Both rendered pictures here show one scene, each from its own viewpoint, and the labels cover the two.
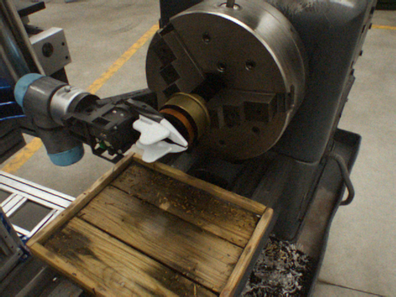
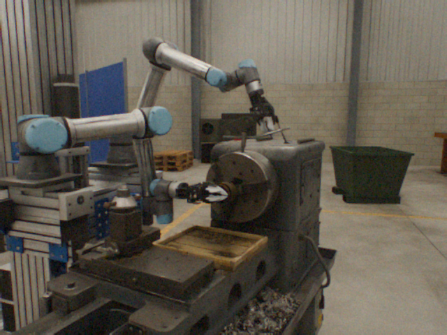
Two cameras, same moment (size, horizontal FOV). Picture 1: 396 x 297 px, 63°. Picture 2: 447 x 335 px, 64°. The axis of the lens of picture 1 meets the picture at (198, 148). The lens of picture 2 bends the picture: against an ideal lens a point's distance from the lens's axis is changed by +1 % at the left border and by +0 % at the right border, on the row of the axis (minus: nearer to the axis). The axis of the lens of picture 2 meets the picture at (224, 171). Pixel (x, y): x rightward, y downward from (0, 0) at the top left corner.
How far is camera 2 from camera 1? 0.99 m
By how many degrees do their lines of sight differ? 31
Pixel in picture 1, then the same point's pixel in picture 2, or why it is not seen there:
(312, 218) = (304, 289)
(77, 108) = (181, 186)
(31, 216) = not seen: hidden behind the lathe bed
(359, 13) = (294, 155)
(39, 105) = (163, 188)
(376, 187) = (374, 316)
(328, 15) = (283, 156)
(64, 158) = (165, 218)
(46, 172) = not seen: hidden behind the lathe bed
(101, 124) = (193, 188)
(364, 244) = not seen: outside the picture
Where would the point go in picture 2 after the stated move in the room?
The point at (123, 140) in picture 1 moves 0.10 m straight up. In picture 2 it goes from (200, 195) to (200, 171)
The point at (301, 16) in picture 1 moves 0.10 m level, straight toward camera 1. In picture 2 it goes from (272, 158) to (269, 160)
